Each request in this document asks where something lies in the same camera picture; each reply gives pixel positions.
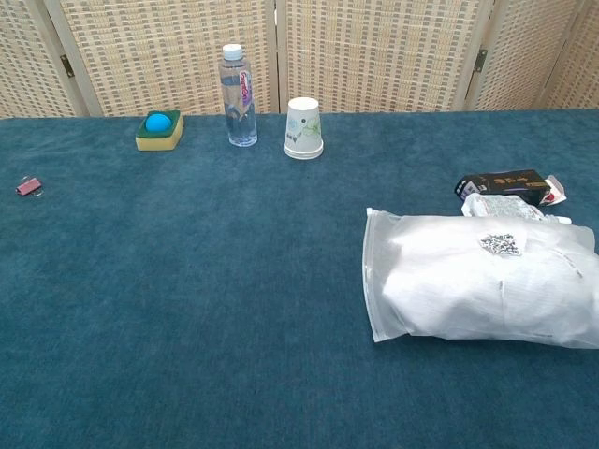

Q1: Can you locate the translucent plastic zip bag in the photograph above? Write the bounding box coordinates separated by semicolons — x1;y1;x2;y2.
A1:
362;208;599;351

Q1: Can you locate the white garment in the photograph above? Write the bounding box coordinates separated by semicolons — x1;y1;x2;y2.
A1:
381;215;599;347

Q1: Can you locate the white floral paper cup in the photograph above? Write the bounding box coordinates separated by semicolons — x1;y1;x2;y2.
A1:
283;96;325;160

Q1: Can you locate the blue table cover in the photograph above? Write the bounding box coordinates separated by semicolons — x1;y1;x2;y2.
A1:
0;108;599;449

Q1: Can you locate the clear plastic water bottle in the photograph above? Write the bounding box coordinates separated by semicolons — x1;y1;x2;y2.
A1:
218;43;258;148

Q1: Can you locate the yellow green sponge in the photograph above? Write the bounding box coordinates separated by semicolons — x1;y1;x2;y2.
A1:
135;109;185;152

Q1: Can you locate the blue ball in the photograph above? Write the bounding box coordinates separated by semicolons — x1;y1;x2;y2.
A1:
144;112;173;133

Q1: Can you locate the white spouted drink pouch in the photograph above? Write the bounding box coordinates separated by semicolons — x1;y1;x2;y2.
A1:
460;193;573;225

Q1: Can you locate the black carton box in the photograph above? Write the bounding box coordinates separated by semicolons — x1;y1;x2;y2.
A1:
453;168;567;208

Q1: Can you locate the woven folding screen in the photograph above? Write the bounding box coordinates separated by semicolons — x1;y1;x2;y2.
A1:
0;0;599;118

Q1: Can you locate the pink binder clip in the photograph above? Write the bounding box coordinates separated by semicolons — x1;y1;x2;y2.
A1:
15;176;46;196

